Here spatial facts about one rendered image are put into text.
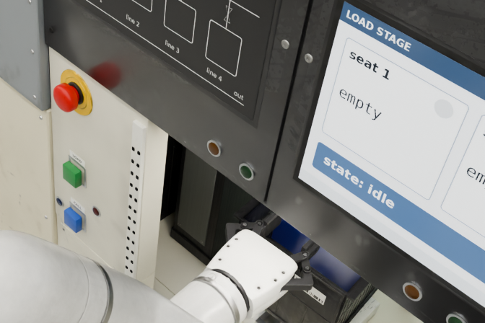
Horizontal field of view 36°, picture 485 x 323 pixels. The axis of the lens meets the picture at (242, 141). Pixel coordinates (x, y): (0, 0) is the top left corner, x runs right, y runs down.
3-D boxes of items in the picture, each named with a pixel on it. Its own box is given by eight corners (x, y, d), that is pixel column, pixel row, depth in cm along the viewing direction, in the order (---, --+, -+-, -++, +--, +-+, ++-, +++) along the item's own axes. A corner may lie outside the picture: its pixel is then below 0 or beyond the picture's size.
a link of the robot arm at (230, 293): (181, 306, 101) (195, 293, 103) (230, 345, 97) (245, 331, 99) (187, 267, 96) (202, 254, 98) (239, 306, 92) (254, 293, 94)
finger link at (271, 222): (236, 236, 109) (264, 213, 113) (253, 248, 107) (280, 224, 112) (239, 220, 107) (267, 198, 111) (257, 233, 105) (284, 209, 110)
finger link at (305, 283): (252, 283, 101) (265, 256, 105) (304, 305, 100) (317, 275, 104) (252, 278, 100) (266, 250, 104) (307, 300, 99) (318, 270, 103)
